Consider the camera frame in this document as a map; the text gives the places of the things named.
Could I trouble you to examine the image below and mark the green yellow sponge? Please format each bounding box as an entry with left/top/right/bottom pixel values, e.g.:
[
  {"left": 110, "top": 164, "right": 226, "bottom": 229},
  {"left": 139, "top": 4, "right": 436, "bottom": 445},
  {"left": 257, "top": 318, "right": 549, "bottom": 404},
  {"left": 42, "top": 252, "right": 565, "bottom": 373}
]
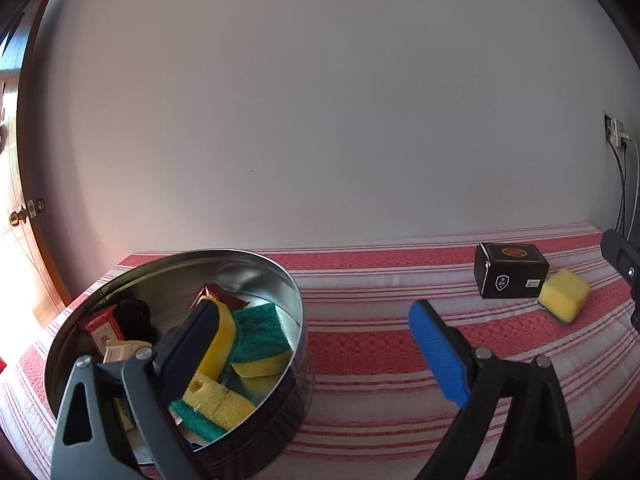
[{"left": 170, "top": 372, "right": 256, "bottom": 442}]

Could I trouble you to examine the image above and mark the beige snack packet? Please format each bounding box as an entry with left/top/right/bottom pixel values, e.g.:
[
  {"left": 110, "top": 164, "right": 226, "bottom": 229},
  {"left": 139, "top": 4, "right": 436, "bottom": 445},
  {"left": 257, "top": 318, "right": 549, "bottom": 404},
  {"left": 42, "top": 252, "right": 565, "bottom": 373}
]
[{"left": 103, "top": 340, "right": 152, "bottom": 363}]

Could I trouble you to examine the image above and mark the red snack packet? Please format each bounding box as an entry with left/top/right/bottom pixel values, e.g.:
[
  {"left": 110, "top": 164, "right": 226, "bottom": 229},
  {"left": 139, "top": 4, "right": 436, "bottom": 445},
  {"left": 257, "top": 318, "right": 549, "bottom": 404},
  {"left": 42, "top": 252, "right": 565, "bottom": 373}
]
[{"left": 78, "top": 304, "right": 125, "bottom": 356}]

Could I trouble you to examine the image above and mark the black knotted cloth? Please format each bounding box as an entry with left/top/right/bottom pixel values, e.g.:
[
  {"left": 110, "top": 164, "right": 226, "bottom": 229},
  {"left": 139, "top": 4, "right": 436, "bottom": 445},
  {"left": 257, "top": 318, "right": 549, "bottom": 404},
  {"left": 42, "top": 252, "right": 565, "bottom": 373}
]
[{"left": 113, "top": 299, "right": 158, "bottom": 344}]

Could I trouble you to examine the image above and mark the black gift box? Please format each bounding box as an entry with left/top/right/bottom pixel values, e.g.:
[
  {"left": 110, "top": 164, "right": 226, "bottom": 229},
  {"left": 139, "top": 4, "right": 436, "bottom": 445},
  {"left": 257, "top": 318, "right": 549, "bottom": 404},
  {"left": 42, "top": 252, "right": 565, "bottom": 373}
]
[{"left": 474, "top": 243, "right": 549, "bottom": 299}]

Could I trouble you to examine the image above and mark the green scouring sponge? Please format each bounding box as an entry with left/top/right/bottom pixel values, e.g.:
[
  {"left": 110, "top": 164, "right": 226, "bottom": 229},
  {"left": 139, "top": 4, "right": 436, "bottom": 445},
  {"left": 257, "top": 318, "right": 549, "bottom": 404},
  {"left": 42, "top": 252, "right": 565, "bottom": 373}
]
[{"left": 230, "top": 304, "right": 293, "bottom": 379}]

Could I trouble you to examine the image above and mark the small red candy packet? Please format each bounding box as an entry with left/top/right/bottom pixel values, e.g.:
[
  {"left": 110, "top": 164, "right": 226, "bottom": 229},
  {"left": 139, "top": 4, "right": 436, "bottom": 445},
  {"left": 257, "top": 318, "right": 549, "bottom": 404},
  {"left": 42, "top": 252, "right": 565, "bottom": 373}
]
[{"left": 188, "top": 283, "right": 248, "bottom": 312}]

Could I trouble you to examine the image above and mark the yellow sponge front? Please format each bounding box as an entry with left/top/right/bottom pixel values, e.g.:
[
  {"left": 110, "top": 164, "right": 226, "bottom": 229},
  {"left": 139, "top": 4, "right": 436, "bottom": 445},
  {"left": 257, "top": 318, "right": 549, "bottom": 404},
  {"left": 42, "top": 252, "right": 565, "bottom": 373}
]
[{"left": 198, "top": 296, "right": 238, "bottom": 380}]

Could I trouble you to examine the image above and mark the round metal tin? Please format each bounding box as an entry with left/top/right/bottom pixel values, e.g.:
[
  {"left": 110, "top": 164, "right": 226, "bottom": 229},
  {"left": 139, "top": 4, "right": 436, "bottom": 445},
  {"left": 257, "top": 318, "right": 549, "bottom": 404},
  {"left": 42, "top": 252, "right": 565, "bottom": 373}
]
[{"left": 44, "top": 249, "right": 312, "bottom": 479}]

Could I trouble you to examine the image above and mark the wooden door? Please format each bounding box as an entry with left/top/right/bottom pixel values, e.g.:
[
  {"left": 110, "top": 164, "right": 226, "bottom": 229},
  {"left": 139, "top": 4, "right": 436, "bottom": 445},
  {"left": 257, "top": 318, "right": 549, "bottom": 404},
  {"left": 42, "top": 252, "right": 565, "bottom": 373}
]
[{"left": 1, "top": 0, "right": 70, "bottom": 326}]

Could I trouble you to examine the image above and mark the red striped tablecloth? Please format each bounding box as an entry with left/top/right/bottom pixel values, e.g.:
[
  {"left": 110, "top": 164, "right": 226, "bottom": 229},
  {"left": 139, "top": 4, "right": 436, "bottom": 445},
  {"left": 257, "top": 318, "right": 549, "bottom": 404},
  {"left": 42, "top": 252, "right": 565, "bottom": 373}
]
[{"left": 1, "top": 226, "right": 639, "bottom": 479}]

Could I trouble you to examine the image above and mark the brass door knob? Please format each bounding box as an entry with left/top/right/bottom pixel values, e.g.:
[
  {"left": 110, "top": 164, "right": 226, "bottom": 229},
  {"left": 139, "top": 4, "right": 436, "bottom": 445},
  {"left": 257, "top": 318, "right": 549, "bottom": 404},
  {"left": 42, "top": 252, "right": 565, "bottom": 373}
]
[{"left": 9, "top": 197, "right": 47, "bottom": 228}]

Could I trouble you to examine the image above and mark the white power cable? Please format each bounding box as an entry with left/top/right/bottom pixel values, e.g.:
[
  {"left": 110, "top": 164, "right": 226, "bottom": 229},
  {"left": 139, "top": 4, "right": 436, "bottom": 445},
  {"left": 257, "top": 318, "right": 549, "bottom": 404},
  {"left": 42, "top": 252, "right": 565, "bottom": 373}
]
[{"left": 621, "top": 134, "right": 640, "bottom": 241}]

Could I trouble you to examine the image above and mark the black power cable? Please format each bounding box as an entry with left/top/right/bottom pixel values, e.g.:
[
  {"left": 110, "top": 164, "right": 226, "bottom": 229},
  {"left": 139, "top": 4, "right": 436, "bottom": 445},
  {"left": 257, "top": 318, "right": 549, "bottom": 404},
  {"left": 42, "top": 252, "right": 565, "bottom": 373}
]
[{"left": 608, "top": 142, "right": 629, "bottom": 233}]

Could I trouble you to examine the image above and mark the wall power socket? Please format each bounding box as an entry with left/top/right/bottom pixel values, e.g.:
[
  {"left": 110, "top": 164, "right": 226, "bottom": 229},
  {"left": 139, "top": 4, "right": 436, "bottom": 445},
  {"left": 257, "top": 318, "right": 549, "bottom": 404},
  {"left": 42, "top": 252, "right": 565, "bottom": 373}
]
[{"left": 604, "top": 114, "right": 630, "bottom": 151}]

